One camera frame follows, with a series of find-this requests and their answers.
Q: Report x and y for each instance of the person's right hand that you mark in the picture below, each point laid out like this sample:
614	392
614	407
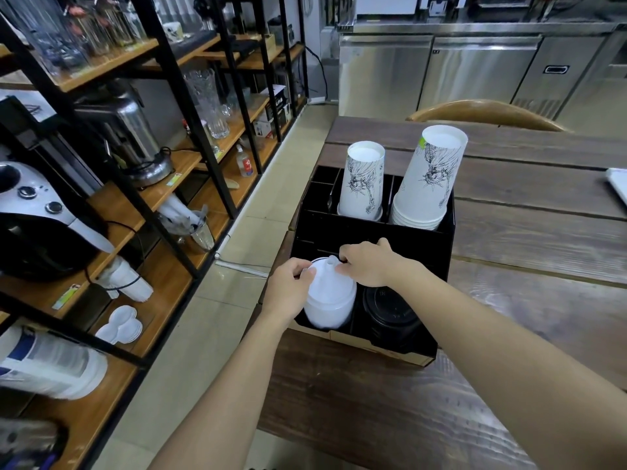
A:
377	264

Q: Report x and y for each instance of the person's left hand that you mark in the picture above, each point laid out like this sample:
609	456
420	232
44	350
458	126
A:
286	293

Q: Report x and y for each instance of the stack of white lids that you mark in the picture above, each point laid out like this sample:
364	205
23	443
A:
330	298

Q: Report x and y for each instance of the stack of black lids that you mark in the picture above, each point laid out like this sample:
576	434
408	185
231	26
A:
392	318

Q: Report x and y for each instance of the black divided cardboard box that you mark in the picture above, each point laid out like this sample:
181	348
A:
323	234

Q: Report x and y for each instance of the stack of small paper cups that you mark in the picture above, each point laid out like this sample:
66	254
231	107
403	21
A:
361	181

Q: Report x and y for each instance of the stack of large paper cups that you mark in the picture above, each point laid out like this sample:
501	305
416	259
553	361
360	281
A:
428	181

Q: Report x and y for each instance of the person's left forearm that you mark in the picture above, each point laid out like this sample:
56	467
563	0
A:
220	401

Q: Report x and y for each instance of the person's right forearm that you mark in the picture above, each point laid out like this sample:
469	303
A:
514	362

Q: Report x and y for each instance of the clear plastic wrapped bundle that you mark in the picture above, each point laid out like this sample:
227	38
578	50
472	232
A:
186	225

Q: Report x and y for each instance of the black metal wooden shelf rack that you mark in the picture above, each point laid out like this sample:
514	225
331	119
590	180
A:
161	288

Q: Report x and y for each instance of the small bottle with red label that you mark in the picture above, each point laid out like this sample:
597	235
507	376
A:
244	163

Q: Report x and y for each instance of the banded white tumbler sleeve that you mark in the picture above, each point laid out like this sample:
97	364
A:
125	281

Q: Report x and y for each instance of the white heart-shaped dishes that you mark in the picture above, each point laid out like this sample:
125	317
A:
122	325

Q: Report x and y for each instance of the black and white carton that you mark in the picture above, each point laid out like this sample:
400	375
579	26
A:
272	112

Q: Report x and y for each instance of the curved wooden chair back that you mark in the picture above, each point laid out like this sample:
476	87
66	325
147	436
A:
490	112

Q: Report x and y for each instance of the two-door steel counter cabinet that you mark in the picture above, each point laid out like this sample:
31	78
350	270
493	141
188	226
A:
441	73

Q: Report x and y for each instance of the clear glass pitcher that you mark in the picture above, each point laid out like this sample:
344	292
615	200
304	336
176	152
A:
208	102

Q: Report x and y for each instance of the stainless steel pot appliance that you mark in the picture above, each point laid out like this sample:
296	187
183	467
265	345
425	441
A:
127	132

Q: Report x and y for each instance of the plastic wrapped white sleeve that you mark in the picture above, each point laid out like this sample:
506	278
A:
49	367

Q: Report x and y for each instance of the black and white kitchen appliance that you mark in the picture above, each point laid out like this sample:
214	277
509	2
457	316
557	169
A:
39	230

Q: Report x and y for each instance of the white rectangular tray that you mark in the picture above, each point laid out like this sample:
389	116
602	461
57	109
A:
619	183

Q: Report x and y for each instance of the white water boiler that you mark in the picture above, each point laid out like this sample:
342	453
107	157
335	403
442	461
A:
387	3

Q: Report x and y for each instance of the black flat tray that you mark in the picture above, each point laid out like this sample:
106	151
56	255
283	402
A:
193	43

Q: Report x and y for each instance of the white printed mug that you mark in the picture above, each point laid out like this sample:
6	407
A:
172	31

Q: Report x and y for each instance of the cluster of glass jars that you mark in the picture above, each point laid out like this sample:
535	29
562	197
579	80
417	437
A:
73	34

